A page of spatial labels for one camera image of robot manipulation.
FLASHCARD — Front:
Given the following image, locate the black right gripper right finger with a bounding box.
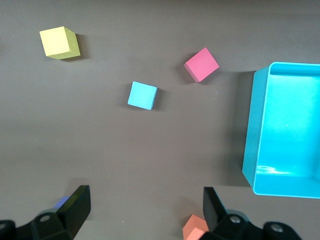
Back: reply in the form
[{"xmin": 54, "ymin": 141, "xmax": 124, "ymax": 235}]
[{"xmin": 199, "ymin": 186, "xmax": 303, "ymax": 240}]

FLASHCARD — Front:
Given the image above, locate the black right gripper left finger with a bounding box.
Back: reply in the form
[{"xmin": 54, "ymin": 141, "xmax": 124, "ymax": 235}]
[{"xmin": 0, "ymin": 184, "xmax": 91, "ymax": 240}]

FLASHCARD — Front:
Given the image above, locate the blue foam cube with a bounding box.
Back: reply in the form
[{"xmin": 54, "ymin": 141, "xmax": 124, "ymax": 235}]
[{"xmin": 127, "ymin": 80, "xmax": 159, "ymax": 111}]

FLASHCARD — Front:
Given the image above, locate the purple foam cube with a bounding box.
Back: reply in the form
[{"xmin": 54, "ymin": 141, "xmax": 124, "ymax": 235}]
[{"xmin": 53, "ymin": 195, "xmax": 71, "ymax": 210}]

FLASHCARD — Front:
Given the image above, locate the orange foam cube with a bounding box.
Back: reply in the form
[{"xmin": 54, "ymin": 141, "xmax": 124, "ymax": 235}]
[{"xmin": 182, "ymin": 213, "xmax": 210, "ymax": 240}]

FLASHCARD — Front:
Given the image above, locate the brown table cover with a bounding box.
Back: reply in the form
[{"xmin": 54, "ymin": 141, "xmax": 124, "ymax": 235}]
[{"xmin": 0, "ymin": 0, "xmax": 320, "ymax": 240}]

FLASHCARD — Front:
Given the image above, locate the cyan plastic bin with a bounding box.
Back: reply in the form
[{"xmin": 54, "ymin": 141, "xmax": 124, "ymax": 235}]
[{"xmin": 241, "ymin": 61, "xmax": 320, "ymax": 200}]

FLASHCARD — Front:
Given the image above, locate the red foam cube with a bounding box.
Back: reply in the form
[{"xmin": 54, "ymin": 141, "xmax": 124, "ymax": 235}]
[{"xmin": 183, "ymin": 46, "xmax": 220, "ymax": 83}]

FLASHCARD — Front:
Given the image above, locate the yellow foam cube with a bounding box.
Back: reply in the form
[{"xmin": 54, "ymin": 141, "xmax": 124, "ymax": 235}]
[{"xmin": 39, "ymin": 26, "xmax": 81, "ymax": 61}]

